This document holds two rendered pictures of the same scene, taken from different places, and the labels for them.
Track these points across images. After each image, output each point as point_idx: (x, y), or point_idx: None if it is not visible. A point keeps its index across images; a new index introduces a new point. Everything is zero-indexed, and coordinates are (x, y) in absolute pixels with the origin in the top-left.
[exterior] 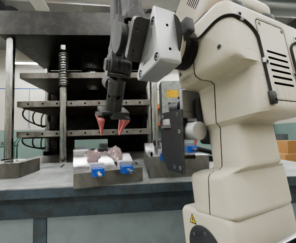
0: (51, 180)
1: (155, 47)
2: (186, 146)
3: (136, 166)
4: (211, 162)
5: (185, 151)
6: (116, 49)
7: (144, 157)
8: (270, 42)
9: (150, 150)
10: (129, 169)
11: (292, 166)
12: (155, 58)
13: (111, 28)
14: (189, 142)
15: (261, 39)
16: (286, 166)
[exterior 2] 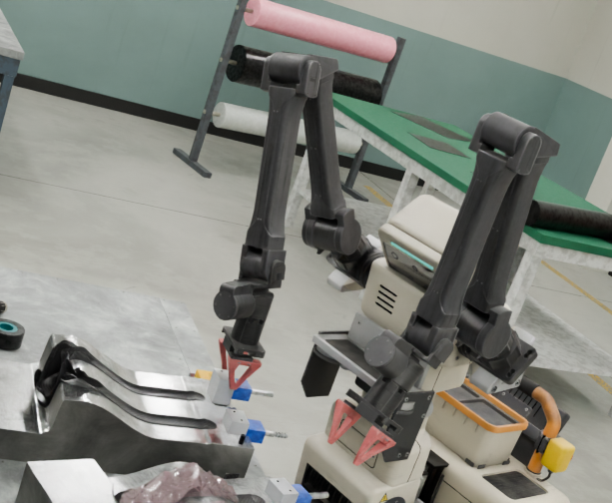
0: None
1: (520, 375)
2: (244, 390)
3: (260, 481)
4: (30, 355)
5: (233, 397)
6: (490, 355)
7: (22, 442)
8: None
9: (128, 418)
10: (318, 494)
11: (117, 308)
12: (516, 383)
13: (462, 281)
14: (227, 373)
15: None
16: (121, 315)
